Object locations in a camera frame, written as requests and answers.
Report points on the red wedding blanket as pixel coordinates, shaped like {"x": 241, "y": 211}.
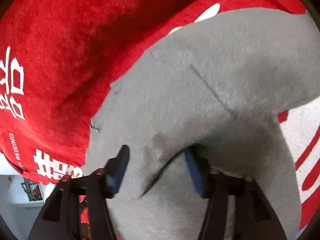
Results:
{"x": 59, "y": 59}

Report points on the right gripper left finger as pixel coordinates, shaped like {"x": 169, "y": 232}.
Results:
{"x": 60, "y": 216}

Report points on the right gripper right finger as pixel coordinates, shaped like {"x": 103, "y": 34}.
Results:
{"x": 237, "y": 207}

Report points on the grey knit sweater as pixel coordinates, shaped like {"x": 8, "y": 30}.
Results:
{"x": 220, "y": 83}

